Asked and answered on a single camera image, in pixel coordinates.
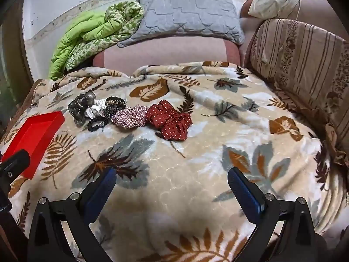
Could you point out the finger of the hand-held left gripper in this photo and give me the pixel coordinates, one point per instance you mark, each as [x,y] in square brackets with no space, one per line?
[13,165]

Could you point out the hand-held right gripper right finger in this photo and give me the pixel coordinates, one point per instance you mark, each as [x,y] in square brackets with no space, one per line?
[242,189]

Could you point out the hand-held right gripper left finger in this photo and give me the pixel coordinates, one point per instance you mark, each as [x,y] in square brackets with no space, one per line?
[101,189]

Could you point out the red cardboard box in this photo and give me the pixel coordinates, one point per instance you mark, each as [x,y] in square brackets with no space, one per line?
[32,135]

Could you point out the pink checked scrunchie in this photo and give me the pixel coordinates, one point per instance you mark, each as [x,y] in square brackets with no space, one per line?
[131,118]

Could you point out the white spotted scrunchie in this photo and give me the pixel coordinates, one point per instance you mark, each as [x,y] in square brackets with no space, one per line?
[94,110]

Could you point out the grey sheer scrunchie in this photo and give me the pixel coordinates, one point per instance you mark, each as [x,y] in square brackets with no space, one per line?
[79,107]

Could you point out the red dotted scrunchie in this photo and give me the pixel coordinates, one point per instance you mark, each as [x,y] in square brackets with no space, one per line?
[169,121]

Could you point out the leaf print fleece blanket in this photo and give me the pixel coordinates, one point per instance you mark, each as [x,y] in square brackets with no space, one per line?
[190,169]

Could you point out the striped floral cushion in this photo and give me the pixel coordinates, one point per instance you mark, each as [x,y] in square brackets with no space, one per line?
[302,68]

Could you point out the green quilt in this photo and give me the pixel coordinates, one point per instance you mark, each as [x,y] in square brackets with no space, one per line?
[87,38]

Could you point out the pink bed sheet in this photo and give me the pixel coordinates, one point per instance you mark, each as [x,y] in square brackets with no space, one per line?
[169,51]

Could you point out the grey quilted pillow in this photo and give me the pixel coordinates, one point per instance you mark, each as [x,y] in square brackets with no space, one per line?
[188,13]

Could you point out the cream cloth on sofa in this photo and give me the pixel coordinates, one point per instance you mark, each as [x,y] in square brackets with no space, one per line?
[275,2]

